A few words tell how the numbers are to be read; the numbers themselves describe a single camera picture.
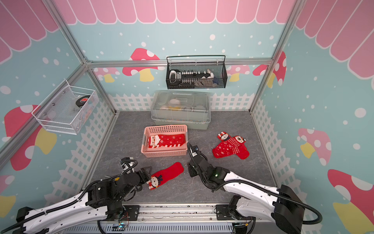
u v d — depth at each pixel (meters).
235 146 0.97
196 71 0.92
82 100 0.79
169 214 0.76
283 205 0.41
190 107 1.00
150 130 1.03
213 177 0.58
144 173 0.67
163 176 0.87
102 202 0.51
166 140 0.99
